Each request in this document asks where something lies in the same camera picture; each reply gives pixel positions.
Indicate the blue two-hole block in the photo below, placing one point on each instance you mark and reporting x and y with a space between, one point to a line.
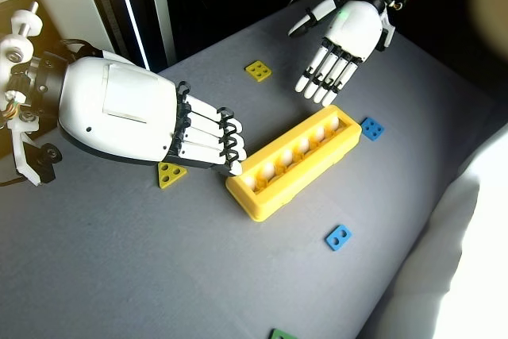
338 237

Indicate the yellow egg tray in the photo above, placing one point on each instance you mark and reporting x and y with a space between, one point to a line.
301 184

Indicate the yellow four-hole square block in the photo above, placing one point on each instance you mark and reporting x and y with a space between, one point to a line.
258 71

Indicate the white backdrop sheet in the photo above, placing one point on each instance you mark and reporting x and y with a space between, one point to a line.
476 255

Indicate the yellow three-hole triangle block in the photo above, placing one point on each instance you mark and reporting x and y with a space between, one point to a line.
162 185

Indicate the green holed toy block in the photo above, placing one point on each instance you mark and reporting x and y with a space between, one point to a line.
282 335

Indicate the grey table cloth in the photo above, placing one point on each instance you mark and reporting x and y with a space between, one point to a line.
158 255

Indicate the blue four-hole square block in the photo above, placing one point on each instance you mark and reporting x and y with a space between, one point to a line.
372 128

